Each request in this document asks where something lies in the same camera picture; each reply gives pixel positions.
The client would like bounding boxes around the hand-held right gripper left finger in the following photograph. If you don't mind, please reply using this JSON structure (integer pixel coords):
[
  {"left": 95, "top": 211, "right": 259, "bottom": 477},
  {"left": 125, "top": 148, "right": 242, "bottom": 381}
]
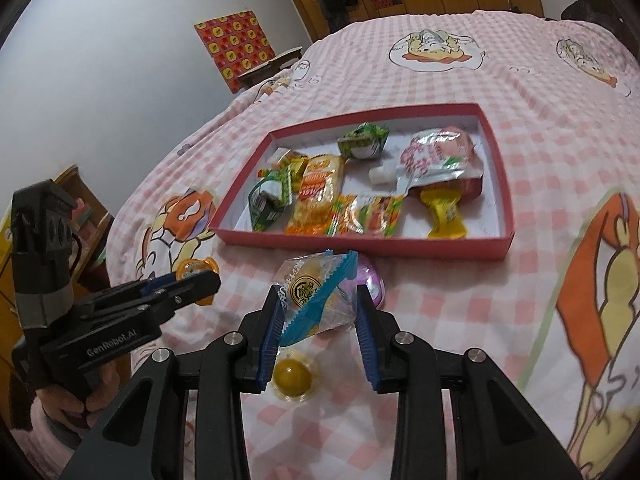
[{"left": 60, "top": 285, "right": 288, "bottom": 480}]

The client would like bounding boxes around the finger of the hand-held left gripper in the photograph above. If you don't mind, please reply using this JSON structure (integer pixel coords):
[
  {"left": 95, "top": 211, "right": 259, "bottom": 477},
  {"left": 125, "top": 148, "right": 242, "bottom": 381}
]
[
  {"left": 92, "top": 272, "right": 182, "bottom": 306},
  {"left": 135, "top": 269, "right": 222, "bottom": 322}
]

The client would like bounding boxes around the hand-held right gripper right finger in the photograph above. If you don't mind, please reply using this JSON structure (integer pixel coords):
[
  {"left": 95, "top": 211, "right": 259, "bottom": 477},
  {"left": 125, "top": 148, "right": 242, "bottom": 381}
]
[{"left": 352, "top": 287, "right": 583, "bottom": 480}]

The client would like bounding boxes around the orange jelly cup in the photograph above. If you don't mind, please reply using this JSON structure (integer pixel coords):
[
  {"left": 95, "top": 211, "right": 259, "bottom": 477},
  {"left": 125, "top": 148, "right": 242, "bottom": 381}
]
[{"left": 176, "top": 256, "right": 221, "bottom": 307}]

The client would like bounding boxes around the clear blue-edged pastry packet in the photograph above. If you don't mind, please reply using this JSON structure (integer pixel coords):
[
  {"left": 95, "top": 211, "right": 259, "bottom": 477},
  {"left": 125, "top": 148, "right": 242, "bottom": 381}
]
[{"left": 270, "top": 249, "right": 360, "bottom": 347}]

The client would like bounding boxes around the red cardboard box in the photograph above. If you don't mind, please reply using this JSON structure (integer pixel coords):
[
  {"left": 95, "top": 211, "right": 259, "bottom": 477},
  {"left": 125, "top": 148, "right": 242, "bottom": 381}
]
[{"left": 208, "top": 103, "right": 516, "bottom": 262}]

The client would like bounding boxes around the large green snack packet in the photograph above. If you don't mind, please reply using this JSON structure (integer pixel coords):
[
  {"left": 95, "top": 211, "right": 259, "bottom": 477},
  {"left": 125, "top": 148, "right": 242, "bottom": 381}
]
[{"left": 248, "top": 172, "right": 293, "bottom": 233}]

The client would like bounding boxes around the clear jelly cup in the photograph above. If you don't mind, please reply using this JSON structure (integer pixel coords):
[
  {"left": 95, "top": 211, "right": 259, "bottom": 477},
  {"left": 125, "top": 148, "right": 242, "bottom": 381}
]
[{"left": 347, "top": 195, "right": 388, "bottom": 235}]

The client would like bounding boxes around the rainbow candy strip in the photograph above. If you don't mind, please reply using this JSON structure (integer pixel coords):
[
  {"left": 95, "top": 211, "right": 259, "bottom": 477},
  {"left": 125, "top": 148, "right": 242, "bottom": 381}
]
[
  {"left": 327, "top": 195, "right": 351, "bottom": 236},
  {"left": 382, "top": 195, "right": 406, "bottom": 236}
]

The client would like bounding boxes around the small green snack packet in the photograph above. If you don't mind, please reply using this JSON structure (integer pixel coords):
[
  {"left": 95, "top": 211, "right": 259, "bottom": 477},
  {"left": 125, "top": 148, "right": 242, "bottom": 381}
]
[
  {"left": 336, "top": 121, "right": 391, "bottom": 161},
  {"left": 256, "top": 149, "right": 296, "bottom": 181}
]

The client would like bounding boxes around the yellow candy packet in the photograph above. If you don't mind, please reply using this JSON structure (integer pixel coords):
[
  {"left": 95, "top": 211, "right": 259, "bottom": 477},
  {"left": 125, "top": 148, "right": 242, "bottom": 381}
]
[
  {"left": 287, "top": 155, "right": 310, "bottom": 193},
  {"left": 419, "top": 187, "right": 469, "bottom": 240}
]

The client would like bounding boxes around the person's left hand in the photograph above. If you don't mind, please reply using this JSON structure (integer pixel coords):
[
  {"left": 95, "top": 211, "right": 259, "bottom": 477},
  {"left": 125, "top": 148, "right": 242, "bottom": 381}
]
[{"left": 30, "top": 360, "right": 123, "bottom": 433}]

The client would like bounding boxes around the yellow jelly cup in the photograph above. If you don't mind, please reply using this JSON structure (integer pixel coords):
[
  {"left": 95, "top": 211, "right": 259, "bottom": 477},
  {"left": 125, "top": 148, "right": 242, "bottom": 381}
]
[{"left": 271, "top": 351, "right": 321, "bottom": 401}]

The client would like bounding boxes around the purple plastic tub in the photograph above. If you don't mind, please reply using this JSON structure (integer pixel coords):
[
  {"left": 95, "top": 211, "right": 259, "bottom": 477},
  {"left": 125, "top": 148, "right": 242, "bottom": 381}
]
[{"left": 335, "top": 252, "right": 387, "bottom": 311}]

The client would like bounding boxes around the wooden side cabinet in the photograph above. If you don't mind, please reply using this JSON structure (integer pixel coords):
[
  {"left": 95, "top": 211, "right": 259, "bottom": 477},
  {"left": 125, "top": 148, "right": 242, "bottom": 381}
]
[{"left": 50, "top": 164, "right": 117, "bottom": 291}]

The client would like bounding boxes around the orange snack packet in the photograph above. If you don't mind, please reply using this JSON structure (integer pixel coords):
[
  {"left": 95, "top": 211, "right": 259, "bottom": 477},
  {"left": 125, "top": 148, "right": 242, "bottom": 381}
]
[{"left": 285, "top": 155, "right": 347, "bottom": 235}]

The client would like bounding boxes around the pink jelly pouch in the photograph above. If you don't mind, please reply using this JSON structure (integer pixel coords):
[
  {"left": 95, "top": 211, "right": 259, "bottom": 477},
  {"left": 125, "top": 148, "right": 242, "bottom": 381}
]
[{"left": 369, "top": 126, "right": 485, "bottom": 198}]

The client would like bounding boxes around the wooden bedside table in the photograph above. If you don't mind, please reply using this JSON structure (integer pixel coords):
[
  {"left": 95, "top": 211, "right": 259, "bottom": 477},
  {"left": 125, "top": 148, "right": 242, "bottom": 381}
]
[{"left": 236, "top": 47, "right": 304, "bottom": 92}]

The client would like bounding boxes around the red yellow patterned cloth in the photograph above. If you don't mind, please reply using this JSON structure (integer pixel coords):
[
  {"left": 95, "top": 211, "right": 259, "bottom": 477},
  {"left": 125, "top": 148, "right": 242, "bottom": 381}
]
[{"left": 194, "top": 9, "right": 276, "bottom": 93}]

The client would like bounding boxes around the pink checked printed blanket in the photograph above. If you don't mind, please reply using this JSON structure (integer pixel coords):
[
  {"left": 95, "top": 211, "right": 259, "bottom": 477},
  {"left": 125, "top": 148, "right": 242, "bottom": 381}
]
[{"left": 107, "top": 10, "right": 640, "bottom": 480}]

